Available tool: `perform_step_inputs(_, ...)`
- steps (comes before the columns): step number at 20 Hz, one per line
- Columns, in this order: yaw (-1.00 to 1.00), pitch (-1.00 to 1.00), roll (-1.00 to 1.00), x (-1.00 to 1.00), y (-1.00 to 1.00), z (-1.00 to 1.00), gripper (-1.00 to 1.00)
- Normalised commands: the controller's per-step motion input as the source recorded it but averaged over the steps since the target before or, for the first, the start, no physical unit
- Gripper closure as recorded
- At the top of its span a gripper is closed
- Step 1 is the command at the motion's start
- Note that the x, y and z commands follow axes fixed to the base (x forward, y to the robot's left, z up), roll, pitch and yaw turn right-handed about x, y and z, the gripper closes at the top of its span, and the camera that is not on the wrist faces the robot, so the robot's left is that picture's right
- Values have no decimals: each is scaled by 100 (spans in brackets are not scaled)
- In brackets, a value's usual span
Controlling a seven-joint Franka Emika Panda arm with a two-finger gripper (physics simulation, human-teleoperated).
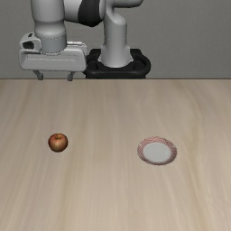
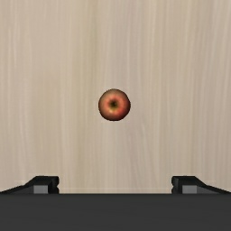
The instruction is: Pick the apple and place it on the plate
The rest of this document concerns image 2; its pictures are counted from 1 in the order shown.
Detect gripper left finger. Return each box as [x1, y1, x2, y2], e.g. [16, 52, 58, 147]
[0, 175, 60, 195]

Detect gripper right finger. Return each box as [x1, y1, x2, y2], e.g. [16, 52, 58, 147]
[171, 175, 231, 195]

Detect red apple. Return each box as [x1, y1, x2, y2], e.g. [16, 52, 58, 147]
[97, 88, 132, 122]

